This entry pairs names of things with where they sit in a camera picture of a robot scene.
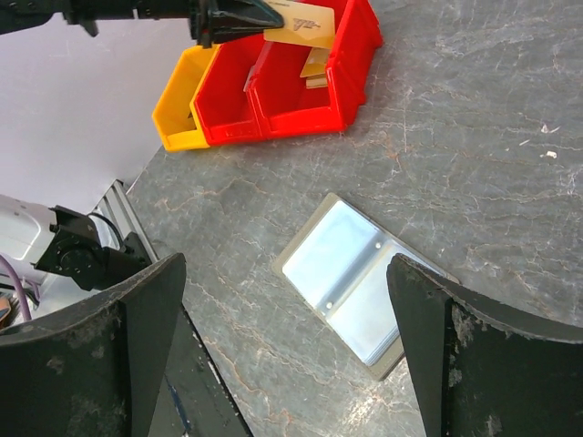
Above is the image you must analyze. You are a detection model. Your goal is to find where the gold credit card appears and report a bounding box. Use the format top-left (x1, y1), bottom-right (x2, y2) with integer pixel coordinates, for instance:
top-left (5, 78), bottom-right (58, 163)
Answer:
top-left (263, 1), bottom-right (335, 49)

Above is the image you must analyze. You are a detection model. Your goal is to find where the grey card holder wallet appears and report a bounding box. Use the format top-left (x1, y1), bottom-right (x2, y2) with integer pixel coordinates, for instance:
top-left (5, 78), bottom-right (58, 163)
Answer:
top-left (272, 193), bottom-right (453, 381)

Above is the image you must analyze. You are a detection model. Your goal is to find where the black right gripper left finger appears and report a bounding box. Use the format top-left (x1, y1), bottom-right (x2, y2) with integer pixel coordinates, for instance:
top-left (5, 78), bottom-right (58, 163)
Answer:
top-left (1, 253), bottom-right (186, 436)

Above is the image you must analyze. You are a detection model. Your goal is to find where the red bin near yellow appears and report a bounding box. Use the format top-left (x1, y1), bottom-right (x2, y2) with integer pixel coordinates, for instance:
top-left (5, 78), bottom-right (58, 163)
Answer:
top-left (193, 35), bottom-right (264, 146)

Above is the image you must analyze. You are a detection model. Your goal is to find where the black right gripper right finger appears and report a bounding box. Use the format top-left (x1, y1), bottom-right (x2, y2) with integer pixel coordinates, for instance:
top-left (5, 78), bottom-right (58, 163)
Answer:
top-left (386, 254), bottom-right (582, 436)

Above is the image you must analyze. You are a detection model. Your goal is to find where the red bin far right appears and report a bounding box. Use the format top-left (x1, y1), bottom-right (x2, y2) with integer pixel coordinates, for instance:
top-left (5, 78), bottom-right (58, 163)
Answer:
top-left (248, 0), bottom-right (383, 139)

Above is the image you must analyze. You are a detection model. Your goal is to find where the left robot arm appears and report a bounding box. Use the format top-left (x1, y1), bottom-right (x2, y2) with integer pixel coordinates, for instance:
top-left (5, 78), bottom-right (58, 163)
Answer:
top-left (1, 1), bottom-right (284, 322)

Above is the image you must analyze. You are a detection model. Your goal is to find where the aluminium frame rail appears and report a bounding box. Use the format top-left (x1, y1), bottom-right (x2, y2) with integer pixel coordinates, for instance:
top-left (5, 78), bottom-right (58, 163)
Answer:
top-left (94, 180), bottom-right (159, 262)

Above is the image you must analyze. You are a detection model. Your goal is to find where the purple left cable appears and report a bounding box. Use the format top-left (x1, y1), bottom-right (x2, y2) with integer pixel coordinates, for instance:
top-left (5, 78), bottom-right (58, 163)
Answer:
top-left (0, 254), bottom-right (34, 324)

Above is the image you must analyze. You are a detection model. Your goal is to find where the gold card in bin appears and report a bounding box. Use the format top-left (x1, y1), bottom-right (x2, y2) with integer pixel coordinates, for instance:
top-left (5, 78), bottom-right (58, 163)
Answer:
top-left (300, 47), bottom-right (330, 89)

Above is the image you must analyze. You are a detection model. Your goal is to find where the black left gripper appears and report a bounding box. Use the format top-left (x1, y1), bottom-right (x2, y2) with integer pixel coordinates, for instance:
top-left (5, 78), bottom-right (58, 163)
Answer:
top-left (136, 0), bottom-right (284, 48)

